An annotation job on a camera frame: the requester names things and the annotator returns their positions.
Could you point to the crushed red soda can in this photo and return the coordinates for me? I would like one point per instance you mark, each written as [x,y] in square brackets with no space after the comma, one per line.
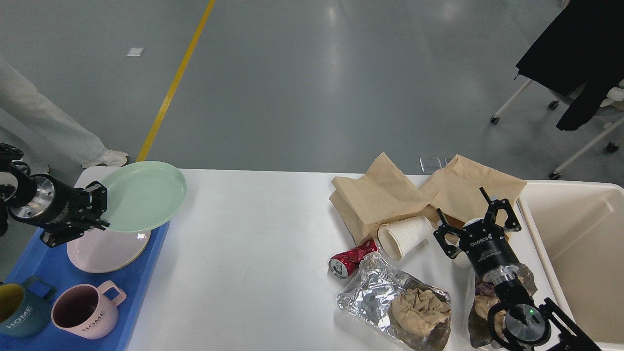
[343,265]

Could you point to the blue plastic tray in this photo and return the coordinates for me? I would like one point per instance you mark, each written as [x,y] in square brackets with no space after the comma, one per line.
[55,268]

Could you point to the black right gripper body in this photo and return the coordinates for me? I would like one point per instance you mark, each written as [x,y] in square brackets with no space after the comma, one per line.
[489,252]

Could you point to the foil wrapper with napkin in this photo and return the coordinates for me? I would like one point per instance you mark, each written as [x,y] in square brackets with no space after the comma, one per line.
[398,305]

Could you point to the black jacket on chair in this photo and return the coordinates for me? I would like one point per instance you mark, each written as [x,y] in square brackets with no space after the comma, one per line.
[582,47]

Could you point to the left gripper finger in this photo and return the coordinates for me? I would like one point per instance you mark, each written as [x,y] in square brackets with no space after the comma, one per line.
[90,202]
[54,238]

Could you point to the person in light trousers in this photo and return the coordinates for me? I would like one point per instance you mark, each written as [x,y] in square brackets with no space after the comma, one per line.
[21,100]

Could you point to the pink mug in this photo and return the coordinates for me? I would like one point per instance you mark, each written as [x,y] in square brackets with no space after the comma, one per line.
[88,311]

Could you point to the brown paper bag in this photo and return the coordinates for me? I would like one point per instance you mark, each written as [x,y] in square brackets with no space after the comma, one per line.
[382,195]
[455,188]

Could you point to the white paper cup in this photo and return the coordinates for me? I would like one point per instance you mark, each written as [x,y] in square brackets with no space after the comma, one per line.
[462,260]
[400,237]

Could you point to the dark teal mug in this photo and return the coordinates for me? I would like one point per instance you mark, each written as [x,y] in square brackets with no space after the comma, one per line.
[24,313]

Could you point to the pink plate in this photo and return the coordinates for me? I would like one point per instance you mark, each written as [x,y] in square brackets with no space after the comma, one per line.
[106,251]

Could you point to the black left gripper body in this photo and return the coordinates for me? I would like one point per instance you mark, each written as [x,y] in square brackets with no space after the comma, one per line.
[54,207]

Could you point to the beige plastic bin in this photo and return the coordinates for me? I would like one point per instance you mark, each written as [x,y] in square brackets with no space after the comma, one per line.
[578,228]

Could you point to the white rolling chair frame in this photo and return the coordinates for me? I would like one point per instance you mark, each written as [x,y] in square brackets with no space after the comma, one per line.
[523,139]

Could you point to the right brown paper bag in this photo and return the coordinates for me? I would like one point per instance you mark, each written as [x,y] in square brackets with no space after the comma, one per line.
[455,188]

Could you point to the green plate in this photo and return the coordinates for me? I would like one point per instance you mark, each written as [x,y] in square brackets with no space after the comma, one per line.
[143,196]

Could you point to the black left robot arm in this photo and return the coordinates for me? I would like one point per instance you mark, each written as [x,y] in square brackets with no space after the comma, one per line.
[16,186]

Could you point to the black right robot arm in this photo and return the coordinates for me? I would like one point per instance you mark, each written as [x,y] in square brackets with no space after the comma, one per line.
[515,322]

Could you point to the foil bag under right arm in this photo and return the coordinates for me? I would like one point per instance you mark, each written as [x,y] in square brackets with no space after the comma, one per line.
[479,299]

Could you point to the left brown paper bag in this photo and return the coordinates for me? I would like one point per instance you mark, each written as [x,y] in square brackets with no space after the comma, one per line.
[382,195]

